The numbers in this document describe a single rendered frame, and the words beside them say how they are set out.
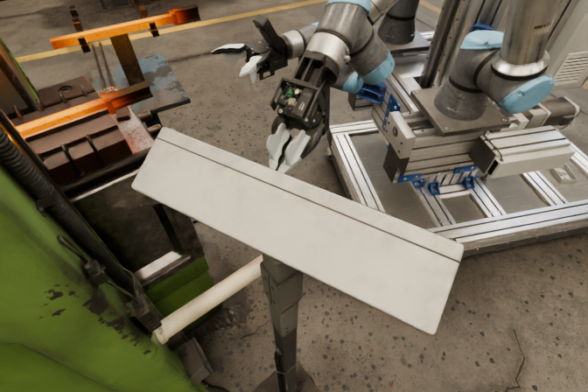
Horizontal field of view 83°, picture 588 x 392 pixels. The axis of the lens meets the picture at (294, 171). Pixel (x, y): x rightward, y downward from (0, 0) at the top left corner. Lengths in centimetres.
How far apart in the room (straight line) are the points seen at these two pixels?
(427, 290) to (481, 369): 134
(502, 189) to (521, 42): 110
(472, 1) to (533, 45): 39
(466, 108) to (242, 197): 87
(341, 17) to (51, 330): 65
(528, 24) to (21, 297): 96
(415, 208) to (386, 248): 133
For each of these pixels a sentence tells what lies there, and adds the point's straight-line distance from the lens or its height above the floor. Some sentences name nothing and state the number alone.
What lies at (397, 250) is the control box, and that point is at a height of 119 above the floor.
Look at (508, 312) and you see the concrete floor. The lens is 179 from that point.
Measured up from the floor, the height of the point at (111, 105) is 100.
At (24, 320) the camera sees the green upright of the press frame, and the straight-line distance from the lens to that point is 57.
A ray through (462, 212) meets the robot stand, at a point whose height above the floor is 21.
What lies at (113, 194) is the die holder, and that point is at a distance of 83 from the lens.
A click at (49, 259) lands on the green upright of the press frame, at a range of 49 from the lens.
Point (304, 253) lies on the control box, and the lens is 32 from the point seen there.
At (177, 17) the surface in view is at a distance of 129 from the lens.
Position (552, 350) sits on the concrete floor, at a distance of 181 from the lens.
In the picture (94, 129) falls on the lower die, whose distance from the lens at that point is 83.
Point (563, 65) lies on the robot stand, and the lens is 149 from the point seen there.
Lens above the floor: 145
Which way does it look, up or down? 47 degrees down
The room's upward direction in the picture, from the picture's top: straight up
